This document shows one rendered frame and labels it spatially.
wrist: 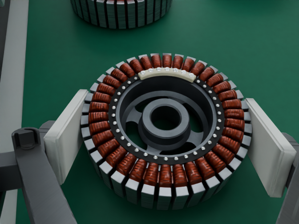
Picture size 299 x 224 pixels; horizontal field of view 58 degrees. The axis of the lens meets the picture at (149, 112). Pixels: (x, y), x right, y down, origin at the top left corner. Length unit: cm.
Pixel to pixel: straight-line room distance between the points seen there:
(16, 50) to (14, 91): 5
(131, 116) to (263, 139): 9
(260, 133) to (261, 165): 2
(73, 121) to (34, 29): 16
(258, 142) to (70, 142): 11
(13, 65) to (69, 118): 13
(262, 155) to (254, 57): 13
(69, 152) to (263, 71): 19
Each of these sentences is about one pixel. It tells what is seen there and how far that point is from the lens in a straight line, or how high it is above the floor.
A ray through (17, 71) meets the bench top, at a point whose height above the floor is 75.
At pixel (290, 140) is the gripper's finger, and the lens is 18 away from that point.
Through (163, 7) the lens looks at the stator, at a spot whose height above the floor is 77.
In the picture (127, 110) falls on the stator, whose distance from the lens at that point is 20.
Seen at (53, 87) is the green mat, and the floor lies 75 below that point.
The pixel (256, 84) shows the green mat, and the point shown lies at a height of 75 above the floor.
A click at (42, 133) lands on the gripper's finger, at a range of 16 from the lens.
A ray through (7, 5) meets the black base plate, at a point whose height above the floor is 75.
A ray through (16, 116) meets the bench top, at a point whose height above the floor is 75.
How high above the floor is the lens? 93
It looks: 55 degrees down
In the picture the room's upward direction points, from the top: 2 degrees clockwise
